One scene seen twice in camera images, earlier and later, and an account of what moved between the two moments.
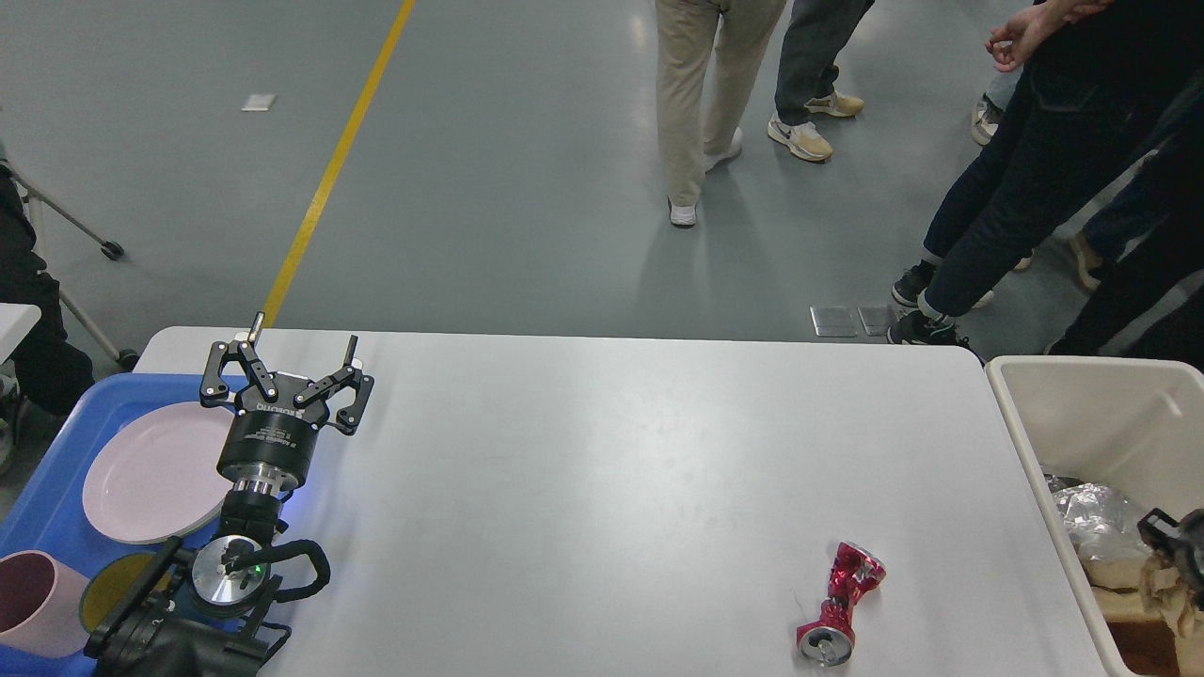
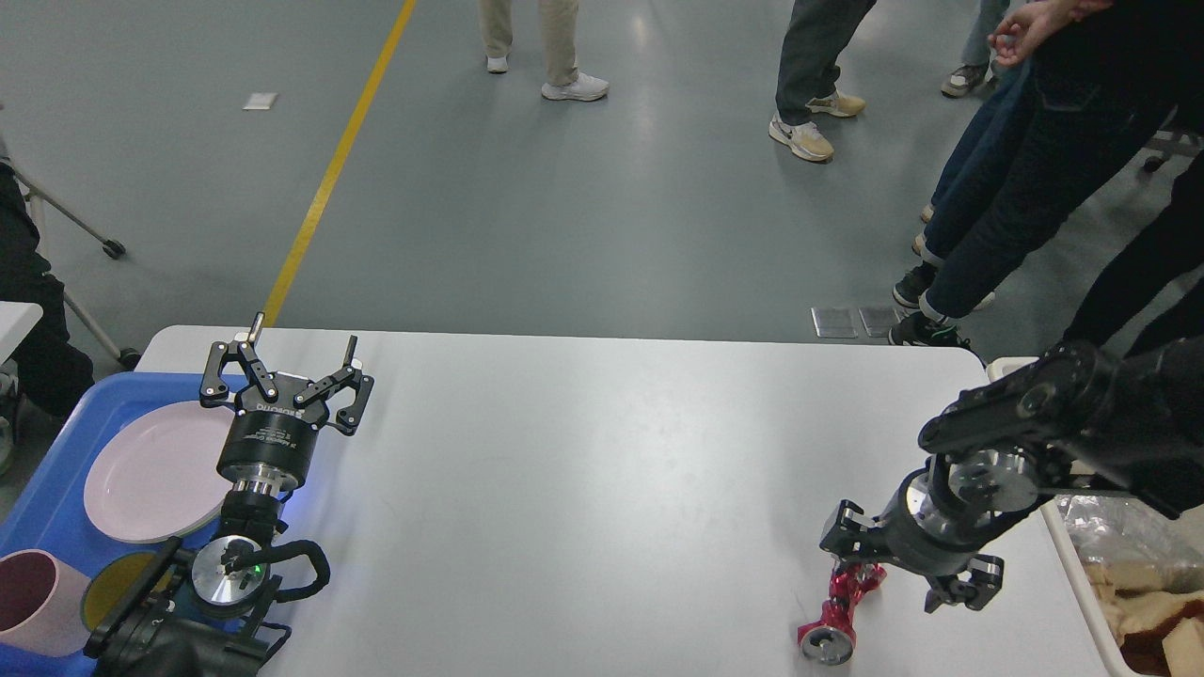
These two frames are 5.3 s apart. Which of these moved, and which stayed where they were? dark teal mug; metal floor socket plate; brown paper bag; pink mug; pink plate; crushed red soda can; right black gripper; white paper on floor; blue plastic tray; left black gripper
Moved: right black gripper; brown paper bag
Stayed: dark teal mug; white paper on floor; crushed red soda can; pink mug; left black gripper; pink plate; metal floor socket plate; blue plastic tray
